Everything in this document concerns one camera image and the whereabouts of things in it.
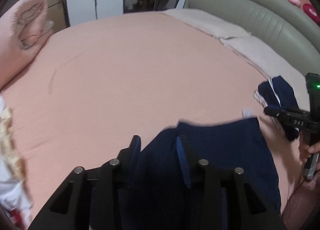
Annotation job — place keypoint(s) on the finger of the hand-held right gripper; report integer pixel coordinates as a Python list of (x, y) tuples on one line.
[(287, 118)]

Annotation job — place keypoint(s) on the navy blue shorts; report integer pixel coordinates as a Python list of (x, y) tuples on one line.
[(225, 150)]

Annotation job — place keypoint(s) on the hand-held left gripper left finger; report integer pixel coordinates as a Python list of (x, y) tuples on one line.
[(134, 150)]

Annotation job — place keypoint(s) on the person's right hand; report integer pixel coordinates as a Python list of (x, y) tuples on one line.
[(306, 152)]

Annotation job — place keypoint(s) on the red plush toy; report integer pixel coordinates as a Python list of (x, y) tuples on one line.
[(312, 13)]

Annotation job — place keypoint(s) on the grey-green padded headboard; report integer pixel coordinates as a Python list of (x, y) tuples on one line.
[(262, 12)]

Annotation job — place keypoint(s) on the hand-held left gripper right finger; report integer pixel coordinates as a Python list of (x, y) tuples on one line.
[(182, 158)]

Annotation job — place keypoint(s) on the wooden cabinet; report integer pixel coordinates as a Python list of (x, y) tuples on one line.
[(53, 12)]

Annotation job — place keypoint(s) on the pink rolled quilt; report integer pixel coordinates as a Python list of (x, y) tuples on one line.
[(22, 34)]

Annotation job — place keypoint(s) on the pink bed sheet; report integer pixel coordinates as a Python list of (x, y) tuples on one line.
[(130, 69)]

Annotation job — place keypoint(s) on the white printed garment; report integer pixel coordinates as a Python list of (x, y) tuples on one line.
[(10, 170)]

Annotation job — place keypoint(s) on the person's right forearm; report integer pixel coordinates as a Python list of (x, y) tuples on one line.
[(300, 210)]

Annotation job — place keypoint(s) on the beige pillow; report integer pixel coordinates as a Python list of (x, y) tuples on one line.
[(270, 57), (207, 23)]

